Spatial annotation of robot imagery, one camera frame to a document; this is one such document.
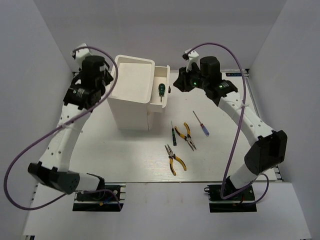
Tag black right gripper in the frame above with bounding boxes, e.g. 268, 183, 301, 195
173, 63, 209, 93

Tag stubby green screwdriver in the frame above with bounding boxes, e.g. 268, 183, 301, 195
158, 83, 166, 102

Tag white top drawer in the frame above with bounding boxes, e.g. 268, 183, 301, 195
149, 65, 171, 113

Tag white drawer cabinet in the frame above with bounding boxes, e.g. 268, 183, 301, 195
107, 55, 165, 131

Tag blue handled screwdriver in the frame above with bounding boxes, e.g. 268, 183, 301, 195
192, 111, 210, 137

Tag yellow needle-nose pliers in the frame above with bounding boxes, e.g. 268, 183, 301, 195
174, 122, 197, 151
164, 144, 187, 176

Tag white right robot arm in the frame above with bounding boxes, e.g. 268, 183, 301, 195
173, 54, 288, 200

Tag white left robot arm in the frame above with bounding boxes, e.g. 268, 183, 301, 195
27, 55, 113, 200

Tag slim green precision screwdriver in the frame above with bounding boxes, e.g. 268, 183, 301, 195
171, 122, 177, 146

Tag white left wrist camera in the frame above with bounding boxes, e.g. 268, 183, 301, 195
70, 48, 93, 68

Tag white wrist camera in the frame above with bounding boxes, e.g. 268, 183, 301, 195
70, 48, 93, 68
182, 49, 199, 73

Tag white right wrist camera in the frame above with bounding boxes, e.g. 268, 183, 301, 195
182, 49, 199, 73

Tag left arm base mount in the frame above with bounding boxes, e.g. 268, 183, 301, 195
72, 183, 126, 213

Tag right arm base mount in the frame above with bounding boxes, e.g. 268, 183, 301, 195
203, 184, 257, 213

